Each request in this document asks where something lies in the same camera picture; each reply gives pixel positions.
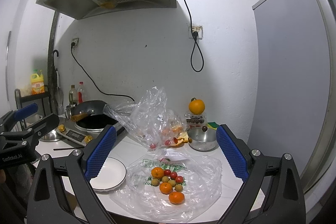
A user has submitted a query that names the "yellow detergent bottle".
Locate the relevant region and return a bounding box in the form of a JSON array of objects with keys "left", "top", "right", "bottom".
[{"left": 30, "top": 69, "right": 45, "bottom": 95}]

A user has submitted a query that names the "black hood power cable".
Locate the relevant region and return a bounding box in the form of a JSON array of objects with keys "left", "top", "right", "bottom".
[{"left": 175, "top": 0, "right": 205, "bottom": 73}]

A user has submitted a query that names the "left wall socket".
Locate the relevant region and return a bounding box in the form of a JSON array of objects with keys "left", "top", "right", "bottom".
[{"left": 71, "top": 38, "right": 79, "bottom": 48}]

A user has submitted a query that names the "dark chopstick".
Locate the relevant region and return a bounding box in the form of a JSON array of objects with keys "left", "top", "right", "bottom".
[{"left": 53, "top": 147, "right": 84, "bottom": 151}]

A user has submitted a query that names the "black folded umbrella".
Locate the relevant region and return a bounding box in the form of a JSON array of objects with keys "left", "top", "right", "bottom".
[{"left": 52, "top": 50, "right": 64, "bottom": 115}]

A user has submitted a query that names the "grey refrigerator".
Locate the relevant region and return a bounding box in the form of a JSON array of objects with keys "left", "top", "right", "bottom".
[{"left": 248, "top": 0, "right": 335, "bottom": 190}]

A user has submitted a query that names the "clear box of dates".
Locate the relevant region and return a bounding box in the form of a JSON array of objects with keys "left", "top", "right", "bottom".
[{"left": 185, "top": 113, "right": 207, "bottom": 128}]

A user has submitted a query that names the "dark vertical pipe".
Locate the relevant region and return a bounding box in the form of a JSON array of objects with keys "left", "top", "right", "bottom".
[{"left": 47, "top": 11, "right": 59, "bottom": 114}]

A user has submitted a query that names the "oil bottle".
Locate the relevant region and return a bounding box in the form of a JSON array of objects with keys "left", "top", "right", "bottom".
[{"left": 68, "top": 85, "right": 78, "bottom": 105}]

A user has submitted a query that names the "black metal rack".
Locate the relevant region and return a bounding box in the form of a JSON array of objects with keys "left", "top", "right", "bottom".
[{"left": 14, "top": 87, "right": 52, "bottom": 129}]

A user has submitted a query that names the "orange peel pile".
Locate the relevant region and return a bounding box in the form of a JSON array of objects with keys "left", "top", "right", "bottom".
[{"left": 170, "top": 125, "right": 189, "bottom": 147}]

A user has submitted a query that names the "silver induction cooker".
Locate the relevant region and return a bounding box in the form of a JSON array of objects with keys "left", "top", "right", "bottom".
[{"left": 56, "top": 118, "right": 126, "bottom": 147}]

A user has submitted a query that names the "black wok with wooden handle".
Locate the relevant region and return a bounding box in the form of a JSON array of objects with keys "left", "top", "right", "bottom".
[{"left": 70, "top": 100, "right": 117, "bottom": 130}]

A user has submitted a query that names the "large orange on box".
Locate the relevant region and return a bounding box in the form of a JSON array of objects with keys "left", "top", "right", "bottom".
[{"left": 189, "top": 98, "right": 206, "bottom": 115}]

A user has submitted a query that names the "printed white plastic bag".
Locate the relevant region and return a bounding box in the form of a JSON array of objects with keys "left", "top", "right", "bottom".
[{"left": 109, "top": 150, "right": 222, "bottom": 223}]

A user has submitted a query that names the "white wall socket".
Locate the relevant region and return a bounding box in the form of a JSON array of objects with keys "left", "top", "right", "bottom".
[{"left": 188, "top": 25, "right": 203, "bottom": 41}]

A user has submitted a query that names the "small steel pot with lid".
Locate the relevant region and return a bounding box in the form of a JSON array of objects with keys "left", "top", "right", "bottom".
[{"left": 187, "top": 126, "right": 218, "bottom": 152}]

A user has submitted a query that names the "red cherry tomato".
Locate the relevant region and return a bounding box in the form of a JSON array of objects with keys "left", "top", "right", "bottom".
[
  {"left": 170, "top": 172, "right": 177, "bottom": 180},
  {"left": 164, "top": 169, "right": 171, "bottom": 176},
  {"left": 175, "top": 176, "right": 184, "bottom": 184}
]

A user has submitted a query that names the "white round plate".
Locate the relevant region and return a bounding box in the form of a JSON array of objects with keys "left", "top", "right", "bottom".
[{"left": 90, "top": 157, "right": 126, "bottom": 192}]

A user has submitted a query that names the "black cooker power cable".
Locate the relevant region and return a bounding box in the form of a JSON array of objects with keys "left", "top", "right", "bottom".
[{"left": 70, "top": 41, "right": 136, "bottom": 102}]

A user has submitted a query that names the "yellow-green longan fruit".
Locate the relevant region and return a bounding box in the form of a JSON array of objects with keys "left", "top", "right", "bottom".
[
  {"left": 168, "top": 180, "right": 176, "bottom": 187},
  {"left": 161, "top": 176, "right": 169, "bottom": 182},
  {"left": 151, "top": 178, "right": 160, "bottom": 186},
  {"left": 174, "top": 184, "right": 183, "bottom": 192}
]

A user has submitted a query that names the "green yellow sponge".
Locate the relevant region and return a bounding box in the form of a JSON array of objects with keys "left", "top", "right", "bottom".
[{"left": 207, "top": 122, "right": 219, "bottom": 130}]

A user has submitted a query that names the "steel wok lid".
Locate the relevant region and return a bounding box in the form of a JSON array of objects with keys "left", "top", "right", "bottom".
[{"left": 39, "top": 130, "right": 64, "bottom": 142}]

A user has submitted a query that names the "clear crumpled plastic bag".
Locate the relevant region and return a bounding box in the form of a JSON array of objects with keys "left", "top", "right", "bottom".
[{"left": 103, "top": 86, "right": 188, "bottom": 150}]

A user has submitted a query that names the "large front mandarin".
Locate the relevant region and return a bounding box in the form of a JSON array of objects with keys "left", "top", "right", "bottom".
[{"left": 169, "top": 191, "right": 185, "bottom": 205}]

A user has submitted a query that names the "red label bottle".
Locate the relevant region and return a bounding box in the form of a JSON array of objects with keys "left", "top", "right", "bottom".
[{"left": 77, "top": 81, "right": 88, "bottom": 103}]

